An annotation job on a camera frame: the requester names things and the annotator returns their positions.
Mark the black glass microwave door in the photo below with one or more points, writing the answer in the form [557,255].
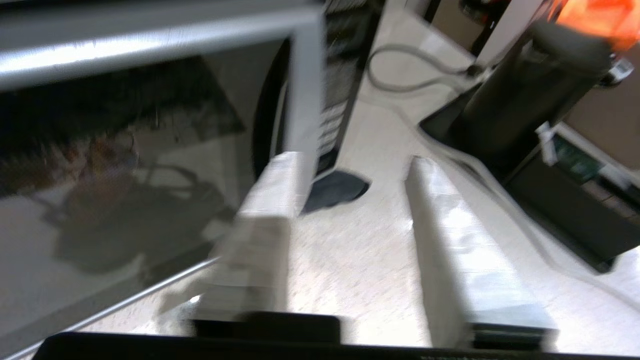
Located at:
[125,150]

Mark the dark cloth pad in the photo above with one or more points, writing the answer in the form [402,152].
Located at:
[335,190]

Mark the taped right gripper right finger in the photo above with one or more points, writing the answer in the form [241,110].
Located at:
[465,260]

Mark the silver microwave oven body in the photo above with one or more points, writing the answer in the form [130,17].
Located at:
[345,75]

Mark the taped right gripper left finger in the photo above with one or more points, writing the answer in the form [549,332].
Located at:
[260,240]

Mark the black appliance base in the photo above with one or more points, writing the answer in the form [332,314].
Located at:
[525,100]

